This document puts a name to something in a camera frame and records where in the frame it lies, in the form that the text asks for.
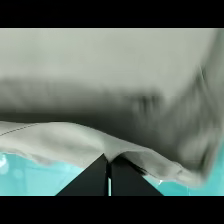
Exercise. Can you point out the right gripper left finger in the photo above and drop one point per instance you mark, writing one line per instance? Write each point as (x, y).
(90, 181)

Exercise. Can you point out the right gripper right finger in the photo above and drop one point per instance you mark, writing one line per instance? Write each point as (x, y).
(131, 183)

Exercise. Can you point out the grey garment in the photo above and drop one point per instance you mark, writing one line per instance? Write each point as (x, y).
(100, 83)

